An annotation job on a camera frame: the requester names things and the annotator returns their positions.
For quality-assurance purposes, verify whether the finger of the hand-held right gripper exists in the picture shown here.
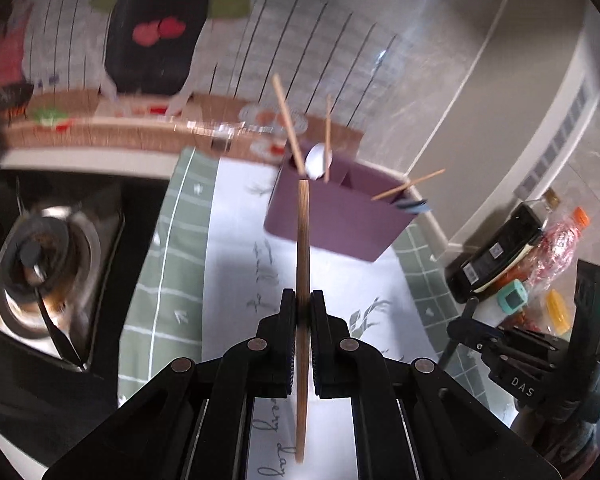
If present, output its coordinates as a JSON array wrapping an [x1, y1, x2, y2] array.
[[447, 320, 501, 346], [437, 297, 480, 367]]

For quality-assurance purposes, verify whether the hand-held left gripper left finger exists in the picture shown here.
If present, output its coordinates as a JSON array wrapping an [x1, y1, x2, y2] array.
[[42, 289, 298, 480]]

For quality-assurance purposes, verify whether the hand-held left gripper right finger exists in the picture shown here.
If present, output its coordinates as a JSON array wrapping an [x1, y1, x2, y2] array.
[[309, 290, 563, 480]]

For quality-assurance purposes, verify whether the blue plastic spoon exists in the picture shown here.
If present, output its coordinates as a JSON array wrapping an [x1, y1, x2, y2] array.
[[397, 199, 431, 216]]

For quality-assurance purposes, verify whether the purple utensil holder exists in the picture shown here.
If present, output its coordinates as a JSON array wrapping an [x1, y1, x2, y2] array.
[[264, 141, 428, 263]]

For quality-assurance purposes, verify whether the white plastic spoon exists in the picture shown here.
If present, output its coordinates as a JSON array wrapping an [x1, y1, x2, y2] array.
[[304, 142, 334, 182]]

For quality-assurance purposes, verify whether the teal timer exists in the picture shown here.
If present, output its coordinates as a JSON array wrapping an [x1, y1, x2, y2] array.
[[495, 280, 527, 315]]

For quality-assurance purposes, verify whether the black box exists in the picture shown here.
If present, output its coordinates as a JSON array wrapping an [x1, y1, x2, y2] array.
[[445, 202, 546, 306]]

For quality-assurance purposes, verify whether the yellow packet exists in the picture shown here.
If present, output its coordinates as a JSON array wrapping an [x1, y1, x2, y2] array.
[[545, 290, 571, 336]]

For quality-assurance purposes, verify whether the orange cap bottle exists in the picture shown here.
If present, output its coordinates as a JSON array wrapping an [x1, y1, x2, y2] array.
[[527, 207, 591, 291]]

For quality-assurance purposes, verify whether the green and white tablecloth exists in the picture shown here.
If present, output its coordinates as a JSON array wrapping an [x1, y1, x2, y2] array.
[[117, 149, 486, 480]]

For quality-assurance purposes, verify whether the clear bottle brown cap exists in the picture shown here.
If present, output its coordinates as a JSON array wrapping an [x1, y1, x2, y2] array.
[[522, 187, 563, 221]]

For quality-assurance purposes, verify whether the printed kitchen wall sticker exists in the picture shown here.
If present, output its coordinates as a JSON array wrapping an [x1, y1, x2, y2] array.
[[0, 0, 416, 161]]

